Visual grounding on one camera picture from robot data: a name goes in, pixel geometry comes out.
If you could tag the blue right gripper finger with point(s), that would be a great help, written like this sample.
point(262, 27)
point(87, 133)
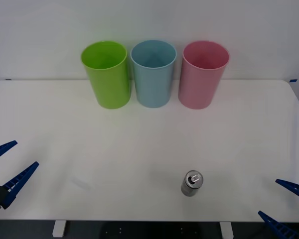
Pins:
point(297, 190)
point(280, 227)

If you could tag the black and silver drink can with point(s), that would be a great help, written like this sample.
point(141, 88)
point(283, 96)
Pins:
point(191, 185)

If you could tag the white table leg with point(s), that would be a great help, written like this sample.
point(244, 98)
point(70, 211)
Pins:
point(58, 228)
point(226, 230)

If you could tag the green plastic bin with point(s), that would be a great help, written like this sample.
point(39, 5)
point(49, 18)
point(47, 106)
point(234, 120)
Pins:
point(107, 82)

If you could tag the pink plastic bin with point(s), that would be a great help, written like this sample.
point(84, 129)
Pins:
point(199, 87)

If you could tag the pale blue plastic bin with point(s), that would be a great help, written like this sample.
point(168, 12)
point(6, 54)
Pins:
point(153, 84)

